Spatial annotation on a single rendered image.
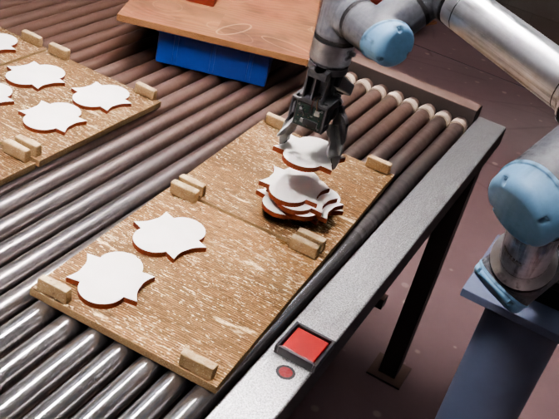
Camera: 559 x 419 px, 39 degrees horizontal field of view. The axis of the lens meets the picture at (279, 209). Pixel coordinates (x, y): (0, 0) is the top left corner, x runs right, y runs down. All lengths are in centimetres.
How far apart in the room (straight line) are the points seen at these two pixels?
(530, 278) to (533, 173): 38
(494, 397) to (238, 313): 74
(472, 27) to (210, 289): 60
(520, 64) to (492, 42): 6
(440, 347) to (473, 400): 105
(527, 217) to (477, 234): 254
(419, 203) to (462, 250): 167
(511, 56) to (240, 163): 72
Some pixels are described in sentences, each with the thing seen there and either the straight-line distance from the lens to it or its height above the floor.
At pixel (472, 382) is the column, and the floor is 61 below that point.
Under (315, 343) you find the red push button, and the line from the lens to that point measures 134.
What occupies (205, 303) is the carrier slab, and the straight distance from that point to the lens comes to 135.
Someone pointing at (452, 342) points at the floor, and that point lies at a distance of 298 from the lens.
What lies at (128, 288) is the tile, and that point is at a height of 95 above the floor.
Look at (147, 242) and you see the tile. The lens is 144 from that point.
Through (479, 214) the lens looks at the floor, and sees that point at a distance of 380.
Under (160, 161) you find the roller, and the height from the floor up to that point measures 91.
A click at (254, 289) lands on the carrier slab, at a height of 94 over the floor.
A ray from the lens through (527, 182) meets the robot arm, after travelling 109.
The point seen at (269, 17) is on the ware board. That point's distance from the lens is 230.
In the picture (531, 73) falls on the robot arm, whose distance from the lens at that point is 123.
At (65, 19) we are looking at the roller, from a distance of 240.
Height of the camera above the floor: 180
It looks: 32 degrees down
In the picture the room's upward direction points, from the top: 14 degrees clockwise
